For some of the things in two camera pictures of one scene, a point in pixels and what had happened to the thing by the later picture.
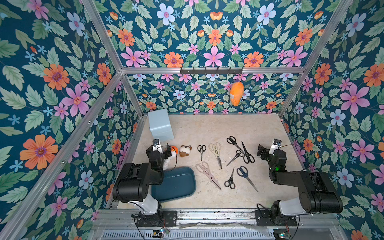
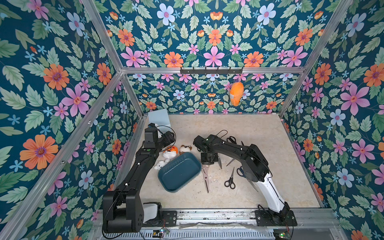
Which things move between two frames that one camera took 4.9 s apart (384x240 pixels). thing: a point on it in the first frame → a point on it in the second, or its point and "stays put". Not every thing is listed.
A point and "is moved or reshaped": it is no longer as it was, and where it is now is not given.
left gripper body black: x=164 y=155 → x=163 y=141
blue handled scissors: x=242 y=171 stays put
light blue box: x=160 y=125 stays put
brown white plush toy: x=184 y=150 stays put
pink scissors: x=204 y=167 is moved or reshaped
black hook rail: x=211 y=71 stays put
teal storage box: x=178 y=183 → x=179 y=172
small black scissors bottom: x=230 y=182 stays put
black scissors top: x=232 y=140 stays put
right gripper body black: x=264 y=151 → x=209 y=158
